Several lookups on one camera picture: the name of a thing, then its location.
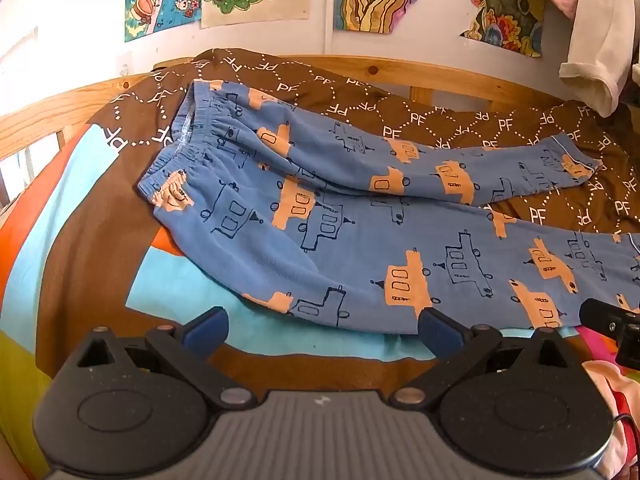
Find colourful striped bed sheet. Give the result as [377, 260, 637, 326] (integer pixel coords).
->
[0, 121, 640, 480]

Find pink cloth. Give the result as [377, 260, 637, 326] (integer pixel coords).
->
[582, 359, 640, 480]

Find brown patterned blanket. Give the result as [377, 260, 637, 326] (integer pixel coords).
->
[82, 47, 640, 236]

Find dark green fish wall poster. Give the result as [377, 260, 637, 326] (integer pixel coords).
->
[451, 0, 547, 59]

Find white wall pipe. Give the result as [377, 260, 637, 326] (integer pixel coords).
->
[322, 0, 337, 56]

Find blue printed pants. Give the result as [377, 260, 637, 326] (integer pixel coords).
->
[137, 80, 640, 336]

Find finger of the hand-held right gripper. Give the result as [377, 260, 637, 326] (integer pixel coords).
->
[579, 298, 640, 338]

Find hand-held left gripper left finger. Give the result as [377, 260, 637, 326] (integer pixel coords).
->
[65, 306, 258, 408]

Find wooden bed frame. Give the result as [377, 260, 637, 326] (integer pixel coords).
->
[0, 55, 583, 203]

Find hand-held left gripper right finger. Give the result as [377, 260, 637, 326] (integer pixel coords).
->
[390, 306, 586, 408]

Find white hanging garment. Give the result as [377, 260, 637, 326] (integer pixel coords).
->
[558, 0, 640, 119]

